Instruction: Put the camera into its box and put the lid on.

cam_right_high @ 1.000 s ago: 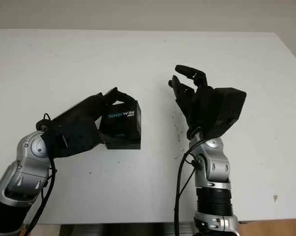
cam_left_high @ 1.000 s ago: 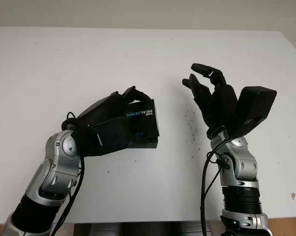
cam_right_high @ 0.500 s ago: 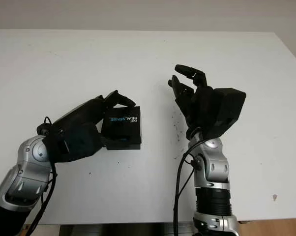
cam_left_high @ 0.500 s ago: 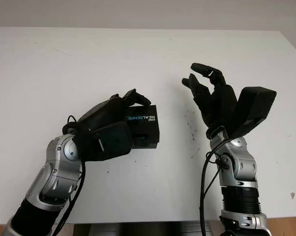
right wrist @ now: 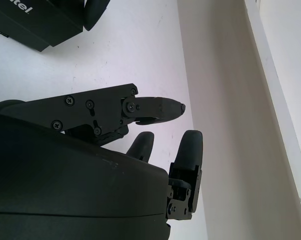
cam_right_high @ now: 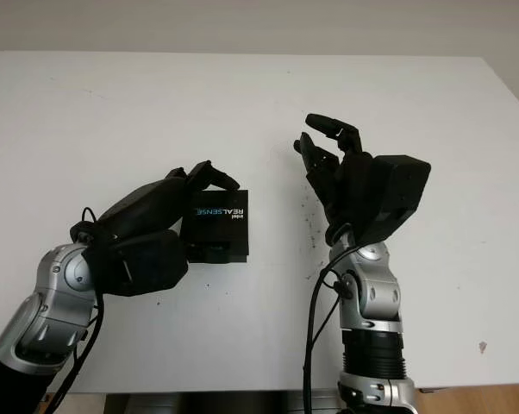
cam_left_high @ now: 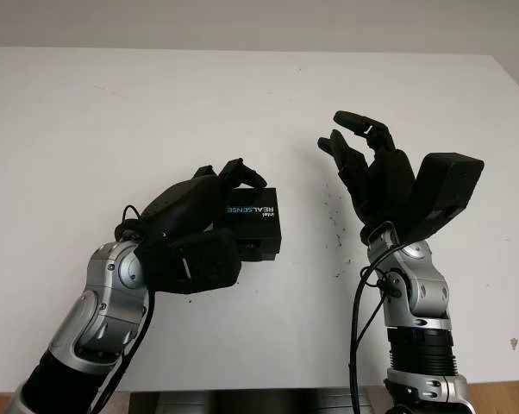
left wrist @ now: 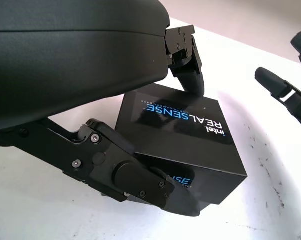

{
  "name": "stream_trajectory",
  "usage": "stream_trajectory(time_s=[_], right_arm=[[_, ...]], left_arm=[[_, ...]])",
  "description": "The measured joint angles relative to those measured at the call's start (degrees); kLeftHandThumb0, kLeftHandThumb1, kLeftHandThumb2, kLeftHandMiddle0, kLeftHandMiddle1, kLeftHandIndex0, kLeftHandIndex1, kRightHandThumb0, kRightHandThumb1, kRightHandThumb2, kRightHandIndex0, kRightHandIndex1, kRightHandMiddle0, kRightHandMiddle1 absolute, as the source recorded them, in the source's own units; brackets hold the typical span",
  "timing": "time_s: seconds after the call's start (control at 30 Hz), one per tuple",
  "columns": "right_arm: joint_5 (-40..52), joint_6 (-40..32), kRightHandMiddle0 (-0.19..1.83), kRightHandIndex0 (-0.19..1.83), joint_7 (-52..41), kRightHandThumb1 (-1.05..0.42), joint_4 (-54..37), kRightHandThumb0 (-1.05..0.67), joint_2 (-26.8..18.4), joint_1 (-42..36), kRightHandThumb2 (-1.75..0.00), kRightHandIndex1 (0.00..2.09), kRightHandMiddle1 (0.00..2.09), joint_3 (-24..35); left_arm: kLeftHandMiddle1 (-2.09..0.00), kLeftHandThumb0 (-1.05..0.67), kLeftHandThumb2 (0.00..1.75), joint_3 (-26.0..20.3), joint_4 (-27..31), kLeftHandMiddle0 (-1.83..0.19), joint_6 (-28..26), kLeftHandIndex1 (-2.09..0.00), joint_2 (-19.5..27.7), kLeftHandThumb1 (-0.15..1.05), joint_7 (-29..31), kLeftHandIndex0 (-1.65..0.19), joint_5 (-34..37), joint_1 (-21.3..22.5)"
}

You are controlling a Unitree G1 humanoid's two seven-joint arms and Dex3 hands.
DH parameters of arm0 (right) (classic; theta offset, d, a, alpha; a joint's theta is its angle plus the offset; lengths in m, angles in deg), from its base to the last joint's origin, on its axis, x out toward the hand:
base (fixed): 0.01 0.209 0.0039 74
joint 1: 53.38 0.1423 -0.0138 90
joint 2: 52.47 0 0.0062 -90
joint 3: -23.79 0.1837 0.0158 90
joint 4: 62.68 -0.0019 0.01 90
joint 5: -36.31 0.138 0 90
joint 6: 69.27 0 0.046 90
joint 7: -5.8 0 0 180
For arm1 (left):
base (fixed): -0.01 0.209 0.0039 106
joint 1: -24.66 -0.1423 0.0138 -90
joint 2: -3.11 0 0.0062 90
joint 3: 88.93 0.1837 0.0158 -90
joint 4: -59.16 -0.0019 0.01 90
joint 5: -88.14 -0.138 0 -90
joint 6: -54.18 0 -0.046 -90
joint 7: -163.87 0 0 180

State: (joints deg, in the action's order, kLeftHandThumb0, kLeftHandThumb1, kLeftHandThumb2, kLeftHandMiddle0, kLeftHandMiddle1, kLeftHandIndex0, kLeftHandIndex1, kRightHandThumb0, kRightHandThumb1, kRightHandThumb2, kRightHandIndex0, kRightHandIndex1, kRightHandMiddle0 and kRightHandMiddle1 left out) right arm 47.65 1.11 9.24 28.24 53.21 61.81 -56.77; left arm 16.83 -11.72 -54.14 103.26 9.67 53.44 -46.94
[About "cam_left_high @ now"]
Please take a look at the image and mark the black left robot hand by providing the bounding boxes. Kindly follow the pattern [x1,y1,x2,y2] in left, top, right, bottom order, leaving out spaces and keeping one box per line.
[115,158,268,249]

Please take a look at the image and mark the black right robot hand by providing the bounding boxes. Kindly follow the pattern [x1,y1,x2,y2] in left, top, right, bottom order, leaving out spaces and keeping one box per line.
[317,110,416,245]

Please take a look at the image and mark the black RealSense printed box lid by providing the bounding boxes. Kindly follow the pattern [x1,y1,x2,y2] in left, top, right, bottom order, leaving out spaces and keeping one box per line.
[203,186,284,255]

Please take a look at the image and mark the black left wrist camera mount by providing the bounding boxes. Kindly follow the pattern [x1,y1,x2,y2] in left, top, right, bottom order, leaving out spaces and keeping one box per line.
[136,227,242,295]

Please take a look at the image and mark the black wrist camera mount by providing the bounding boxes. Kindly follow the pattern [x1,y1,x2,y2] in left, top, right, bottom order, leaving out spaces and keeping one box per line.
[400,152,485,246]
[136,227,242,295]

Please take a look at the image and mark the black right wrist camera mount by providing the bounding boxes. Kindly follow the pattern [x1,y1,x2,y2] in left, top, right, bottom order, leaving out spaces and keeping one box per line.
[400,152,485,246]

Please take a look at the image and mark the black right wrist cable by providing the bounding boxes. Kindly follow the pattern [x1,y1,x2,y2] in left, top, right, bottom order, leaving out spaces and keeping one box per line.
[347,245,410,414]

